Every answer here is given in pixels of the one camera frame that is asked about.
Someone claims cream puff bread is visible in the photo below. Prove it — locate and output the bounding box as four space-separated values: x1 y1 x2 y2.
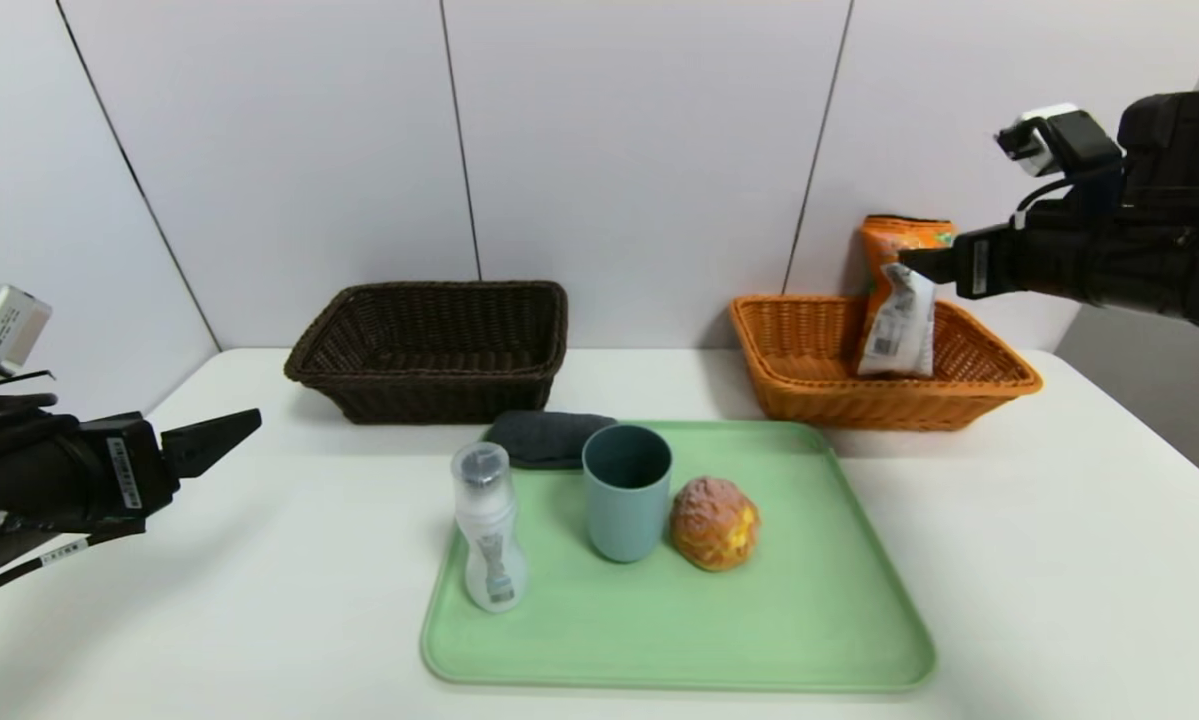
669 476 761 573

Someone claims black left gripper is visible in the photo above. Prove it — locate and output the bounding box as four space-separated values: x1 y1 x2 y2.
0 408 263 559

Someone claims clear plastic bottle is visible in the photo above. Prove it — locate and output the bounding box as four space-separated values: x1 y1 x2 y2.
451 441 530 613

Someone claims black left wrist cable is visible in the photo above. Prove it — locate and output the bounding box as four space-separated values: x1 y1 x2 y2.
0 525 150 609

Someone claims dark brown wicker basket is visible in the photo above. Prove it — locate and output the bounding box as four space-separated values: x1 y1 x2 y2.
284 281 570 426

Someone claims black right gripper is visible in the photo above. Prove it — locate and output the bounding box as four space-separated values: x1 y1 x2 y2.
898 223 1084 300

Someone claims light green plastic tray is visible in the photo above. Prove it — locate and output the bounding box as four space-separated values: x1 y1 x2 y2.
420 420 938 693

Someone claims orange snack bag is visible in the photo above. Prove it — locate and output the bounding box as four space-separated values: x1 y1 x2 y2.
856 215 958 379

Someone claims teal plastic cup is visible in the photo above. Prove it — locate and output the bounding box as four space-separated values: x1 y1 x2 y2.
582 424 674 564

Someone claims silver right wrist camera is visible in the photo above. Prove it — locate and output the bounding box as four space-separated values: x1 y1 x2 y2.
996 103 1085 178

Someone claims orange wicker basket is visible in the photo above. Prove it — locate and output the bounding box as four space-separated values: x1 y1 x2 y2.
729 295 1044 433

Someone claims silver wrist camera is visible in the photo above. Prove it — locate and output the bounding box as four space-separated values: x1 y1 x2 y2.
996 103 1085 178
0 285 53 376

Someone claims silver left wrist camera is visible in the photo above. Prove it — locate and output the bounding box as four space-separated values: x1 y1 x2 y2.
0 285 53 376

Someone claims dark grey cloth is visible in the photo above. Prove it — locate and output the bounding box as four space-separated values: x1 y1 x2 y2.
486 410 618 471

